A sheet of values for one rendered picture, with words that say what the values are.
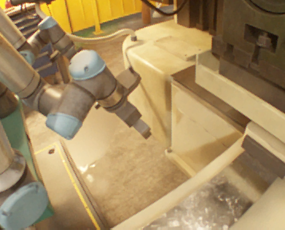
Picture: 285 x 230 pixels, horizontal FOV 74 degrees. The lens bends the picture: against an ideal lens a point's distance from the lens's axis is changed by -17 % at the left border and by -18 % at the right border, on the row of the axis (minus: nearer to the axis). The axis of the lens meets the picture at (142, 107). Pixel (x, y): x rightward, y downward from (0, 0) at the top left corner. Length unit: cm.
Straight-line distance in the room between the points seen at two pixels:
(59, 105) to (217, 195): 42
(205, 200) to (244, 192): 11
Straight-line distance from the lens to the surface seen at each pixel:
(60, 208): 109
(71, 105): 46
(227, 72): 65
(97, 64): 47
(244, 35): 56
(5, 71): 49
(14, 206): 41
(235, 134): 96
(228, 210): 56
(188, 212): 54
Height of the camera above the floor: 123
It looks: 40 degrees down
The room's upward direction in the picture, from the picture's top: 7 degrees counter-clockwise
